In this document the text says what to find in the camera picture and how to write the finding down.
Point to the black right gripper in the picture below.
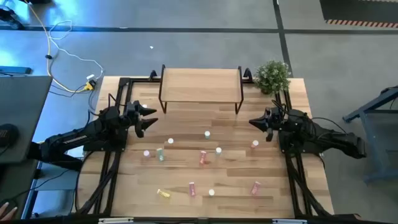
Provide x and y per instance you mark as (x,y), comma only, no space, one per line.
(273,119)

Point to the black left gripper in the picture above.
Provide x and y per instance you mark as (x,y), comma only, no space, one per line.
(135,115)

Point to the salmon pink medicine bottle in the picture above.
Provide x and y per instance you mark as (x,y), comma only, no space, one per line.
(255,188)
(202,157)
(254,143)

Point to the teal medicine bottle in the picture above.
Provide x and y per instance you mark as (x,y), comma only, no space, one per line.
(218,151)
(160,154)
(207,134)

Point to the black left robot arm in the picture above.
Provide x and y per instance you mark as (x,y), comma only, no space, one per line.
(93,130)

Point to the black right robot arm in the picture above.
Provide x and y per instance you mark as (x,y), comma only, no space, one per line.
(326,137)

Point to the magenta medicine bottle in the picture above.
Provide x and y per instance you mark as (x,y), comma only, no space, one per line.
(192,189)

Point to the black table clamp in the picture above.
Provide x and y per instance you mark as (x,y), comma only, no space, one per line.
(247,74)
(152,75)

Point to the green potted plant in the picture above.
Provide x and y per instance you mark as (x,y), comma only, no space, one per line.
(272,77)

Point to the white and yellow plug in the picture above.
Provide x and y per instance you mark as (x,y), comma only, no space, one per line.
(90,83)

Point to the black desk support bar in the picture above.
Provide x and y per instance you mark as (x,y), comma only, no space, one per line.
(62,163)

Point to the grey desk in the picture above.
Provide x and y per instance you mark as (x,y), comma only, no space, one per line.
(21,102)

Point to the black flat device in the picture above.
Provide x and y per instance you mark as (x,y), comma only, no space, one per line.
(15,70)

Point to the black hazard-striped floor mat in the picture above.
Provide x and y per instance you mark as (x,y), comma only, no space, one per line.
(357,11)

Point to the black chair base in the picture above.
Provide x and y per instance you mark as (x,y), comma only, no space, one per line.
(9,17)

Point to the person's hand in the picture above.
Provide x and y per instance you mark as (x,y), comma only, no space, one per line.
(6,213)

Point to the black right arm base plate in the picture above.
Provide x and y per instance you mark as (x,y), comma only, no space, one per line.
(287,148)

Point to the black aluminium table frame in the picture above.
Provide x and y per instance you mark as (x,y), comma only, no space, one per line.
(119,155)

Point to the wooden shelf black metal frame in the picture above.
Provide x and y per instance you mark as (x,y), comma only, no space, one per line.
(202,85)

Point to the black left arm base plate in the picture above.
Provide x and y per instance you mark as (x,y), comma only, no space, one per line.
(90,148)

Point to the white frame bracket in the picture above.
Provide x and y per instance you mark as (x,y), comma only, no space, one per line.
(115,220)
(289,221)

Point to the blue-grey table frame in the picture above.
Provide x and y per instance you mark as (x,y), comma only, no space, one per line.
(370,104)

